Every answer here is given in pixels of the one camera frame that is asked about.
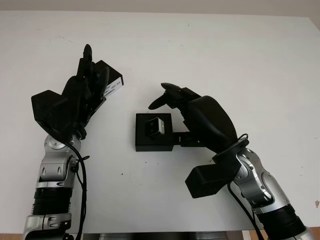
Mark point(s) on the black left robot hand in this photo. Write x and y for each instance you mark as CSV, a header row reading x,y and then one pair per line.
x,y
76,95

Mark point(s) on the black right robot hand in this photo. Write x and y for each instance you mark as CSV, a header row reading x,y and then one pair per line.
x,y
210,120

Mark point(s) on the black RealSense box lid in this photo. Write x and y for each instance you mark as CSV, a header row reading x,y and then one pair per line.
x,y
113,75

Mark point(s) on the small silver depth camera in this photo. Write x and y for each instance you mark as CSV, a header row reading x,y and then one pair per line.
x,y
155,127

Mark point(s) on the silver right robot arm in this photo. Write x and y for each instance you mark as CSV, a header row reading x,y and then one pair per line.
x,y
267,185

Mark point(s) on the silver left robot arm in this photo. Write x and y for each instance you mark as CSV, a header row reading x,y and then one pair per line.
x,y
52,170

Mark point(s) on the black foam-lined box base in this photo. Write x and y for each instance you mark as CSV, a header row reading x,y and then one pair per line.
x,y
153,145

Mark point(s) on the grey robot torso edge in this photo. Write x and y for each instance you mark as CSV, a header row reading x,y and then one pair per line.
x,y
162,236

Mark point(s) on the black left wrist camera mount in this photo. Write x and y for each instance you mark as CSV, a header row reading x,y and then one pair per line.
x,y
48,112

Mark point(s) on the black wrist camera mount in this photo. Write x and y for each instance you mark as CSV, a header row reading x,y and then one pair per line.
x,y
207,180
48,112

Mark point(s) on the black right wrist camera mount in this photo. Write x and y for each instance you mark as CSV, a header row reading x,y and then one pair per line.
x,y
207,180

